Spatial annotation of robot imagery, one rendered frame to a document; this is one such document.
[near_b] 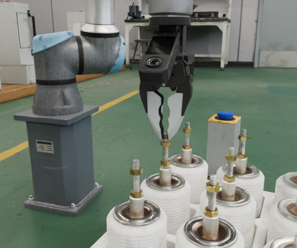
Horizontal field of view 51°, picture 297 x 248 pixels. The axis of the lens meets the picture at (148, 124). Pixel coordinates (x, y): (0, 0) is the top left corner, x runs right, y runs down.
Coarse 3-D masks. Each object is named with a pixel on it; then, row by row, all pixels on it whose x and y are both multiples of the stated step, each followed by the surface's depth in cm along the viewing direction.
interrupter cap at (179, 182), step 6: (156, 174) 63; (174, 174) 63; (150, 180) 60; (156, 180) 61; (174, 180) 61; (180, 180) 60; (150, 186) 58; (156, 186) 58; (162, 186) 58; (168, 186) 58; (174, 186) 58; (180, 186) 58
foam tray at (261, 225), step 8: (264, 192) 71; (264, 200) 68; (272, 200) 68; (192, 208) 65; (264, 208) 64; (192, 216) 65; (264, 216) 62; (256, 224) 59; (264, 224) 59; (256, 232) 57; (264, 232) 57; (104, 240) 54; (168, 240) 55; (256, 240) 54; (264, 240) 55
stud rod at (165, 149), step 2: (164, 134) 58; (166, 134) 58; (164, 136) 57; (166, 136) 57; (164, 138) 58; (166, 138) 57; (164, 140) 58; (166, 140) 58; (168, 140) 58; (164, 148) 58; (166, 148) 58; (168, 148) 58; (164, 150) 58; (166, 150) 58; (164, 152) 58; (166, 152) 58; (164, 154) 58; (166, 154) 58; (164, 156) 58; (166, 156) 58; (164, 158) 59; (166, 158) 59; (164, 160) 59; (166, 160) 59; (164, 166) 59; (166, 166) 59; (164, 168) 59; (166, 168) 59
